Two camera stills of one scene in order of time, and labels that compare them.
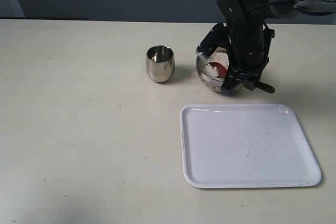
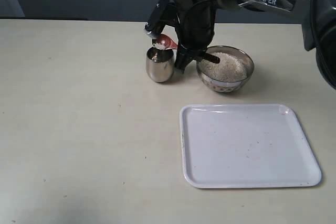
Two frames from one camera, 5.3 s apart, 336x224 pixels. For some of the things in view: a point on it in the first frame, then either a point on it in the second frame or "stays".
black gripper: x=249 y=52 -> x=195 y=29
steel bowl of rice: x=212 y=66 stays
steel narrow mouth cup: x=160 y=63 stays
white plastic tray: x=245 y=145 stays
